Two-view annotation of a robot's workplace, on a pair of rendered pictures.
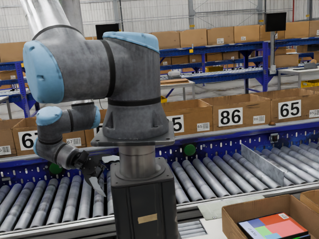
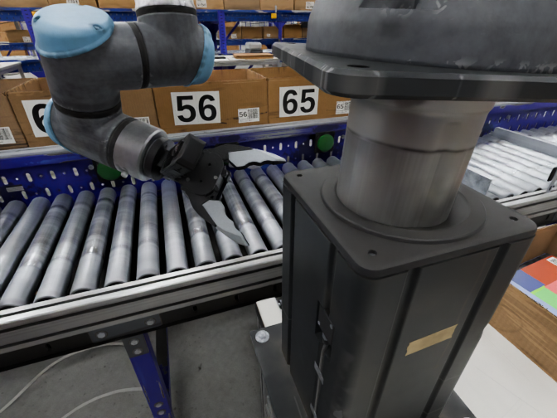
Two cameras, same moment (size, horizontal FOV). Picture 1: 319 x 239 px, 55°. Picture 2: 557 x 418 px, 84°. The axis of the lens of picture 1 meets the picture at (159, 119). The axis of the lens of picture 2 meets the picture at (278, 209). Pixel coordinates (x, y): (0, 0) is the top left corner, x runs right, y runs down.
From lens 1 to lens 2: 0.69 m
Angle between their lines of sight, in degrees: 20
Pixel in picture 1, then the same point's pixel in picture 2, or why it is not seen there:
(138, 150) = (462, 129)
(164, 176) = (506, 222)
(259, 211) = not seen: hidden behind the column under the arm
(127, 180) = (403, 241)
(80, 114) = (166, 37)
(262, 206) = not seen: hidden behind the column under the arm
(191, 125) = (327, 104)
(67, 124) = (132, 62)
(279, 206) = (538, 244)
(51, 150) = (97, 133)
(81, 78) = not seen: outside the picture
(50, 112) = (77, 17)
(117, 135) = (452, 47)
